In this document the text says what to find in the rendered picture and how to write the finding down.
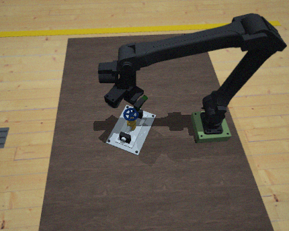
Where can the black and brass valve with blue handwheel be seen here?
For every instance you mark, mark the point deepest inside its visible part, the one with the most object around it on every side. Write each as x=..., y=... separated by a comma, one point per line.
x=131, y=128

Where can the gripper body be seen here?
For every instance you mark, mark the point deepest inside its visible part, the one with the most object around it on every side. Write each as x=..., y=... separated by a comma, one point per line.
x=138, y=92

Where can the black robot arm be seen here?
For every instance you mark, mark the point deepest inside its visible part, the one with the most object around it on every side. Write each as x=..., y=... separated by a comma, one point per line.
x=249, y=32

